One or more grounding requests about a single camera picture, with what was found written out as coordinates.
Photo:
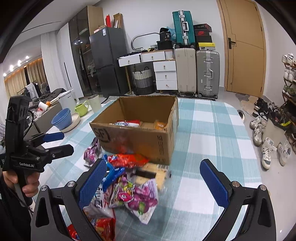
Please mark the blue oreo packet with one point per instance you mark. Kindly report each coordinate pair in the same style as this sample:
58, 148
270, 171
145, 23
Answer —
111, 175

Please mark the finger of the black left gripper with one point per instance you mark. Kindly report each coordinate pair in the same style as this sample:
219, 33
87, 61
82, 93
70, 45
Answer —
59, 151

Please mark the black refrigerator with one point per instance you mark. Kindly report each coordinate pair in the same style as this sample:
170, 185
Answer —
107, 45

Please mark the wooden door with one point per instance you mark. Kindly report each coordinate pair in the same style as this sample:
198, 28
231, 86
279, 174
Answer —
245, 47

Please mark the dark glass cabinet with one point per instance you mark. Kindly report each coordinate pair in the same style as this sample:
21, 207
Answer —
81, 27

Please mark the person's left hand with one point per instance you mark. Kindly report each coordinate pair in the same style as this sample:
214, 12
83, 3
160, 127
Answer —
30, 190

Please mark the purple gummy candy bag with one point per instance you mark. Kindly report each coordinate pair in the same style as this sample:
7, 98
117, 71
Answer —
139, 200

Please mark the brown SF cardboard box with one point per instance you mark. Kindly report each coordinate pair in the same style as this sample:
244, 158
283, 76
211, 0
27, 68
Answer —
126, 126

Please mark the teal suitcase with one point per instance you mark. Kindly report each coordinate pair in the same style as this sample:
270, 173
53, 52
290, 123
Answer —
184, 29

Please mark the beige suitcase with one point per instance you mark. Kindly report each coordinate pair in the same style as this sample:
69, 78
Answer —
186, 70

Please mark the green ceramic watering jug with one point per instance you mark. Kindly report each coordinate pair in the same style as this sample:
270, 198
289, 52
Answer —
82, 108

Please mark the stacked shoe boxes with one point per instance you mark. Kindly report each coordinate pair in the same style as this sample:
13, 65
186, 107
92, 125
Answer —
202, 34

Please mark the blue plastic bowl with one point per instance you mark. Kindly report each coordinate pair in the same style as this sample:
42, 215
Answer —
62, 119

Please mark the woven laundry basket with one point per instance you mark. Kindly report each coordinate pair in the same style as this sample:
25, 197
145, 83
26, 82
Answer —
144, 82

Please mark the white sneakers on floor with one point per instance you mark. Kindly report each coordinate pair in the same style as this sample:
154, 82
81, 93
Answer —
269, 151

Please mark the shoe rack with shoes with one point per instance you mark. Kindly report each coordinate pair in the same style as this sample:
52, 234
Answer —
288, 93

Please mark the teal checkered tablecloth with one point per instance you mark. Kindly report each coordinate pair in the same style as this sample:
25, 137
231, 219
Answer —
186, 209

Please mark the red corn snack bag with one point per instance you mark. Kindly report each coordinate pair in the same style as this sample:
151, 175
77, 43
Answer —
104, 226

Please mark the cream tumbler cup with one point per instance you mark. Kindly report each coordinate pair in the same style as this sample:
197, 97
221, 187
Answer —
95, 102

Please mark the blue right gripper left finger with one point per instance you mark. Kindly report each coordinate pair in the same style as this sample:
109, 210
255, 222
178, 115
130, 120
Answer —
89, 182

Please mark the white kettle appliance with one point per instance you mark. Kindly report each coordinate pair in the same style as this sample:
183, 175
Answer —
68, 100

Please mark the meat floss cake packet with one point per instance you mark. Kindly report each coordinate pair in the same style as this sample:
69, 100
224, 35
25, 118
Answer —
158, 125

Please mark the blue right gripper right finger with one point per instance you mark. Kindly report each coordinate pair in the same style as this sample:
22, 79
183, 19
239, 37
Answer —
217, 182

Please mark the white drawer desk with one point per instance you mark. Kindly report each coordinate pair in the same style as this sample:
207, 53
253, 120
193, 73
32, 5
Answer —
164, 66

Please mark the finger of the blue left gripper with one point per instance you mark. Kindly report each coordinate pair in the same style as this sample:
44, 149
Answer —
52, 137

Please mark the red oreo packet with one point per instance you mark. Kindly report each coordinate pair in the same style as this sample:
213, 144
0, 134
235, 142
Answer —
127, 160

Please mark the silver suitcase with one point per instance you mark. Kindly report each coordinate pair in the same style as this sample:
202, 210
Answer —
208, 73

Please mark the beige round plate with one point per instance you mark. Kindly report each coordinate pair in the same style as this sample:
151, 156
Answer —
75, 122

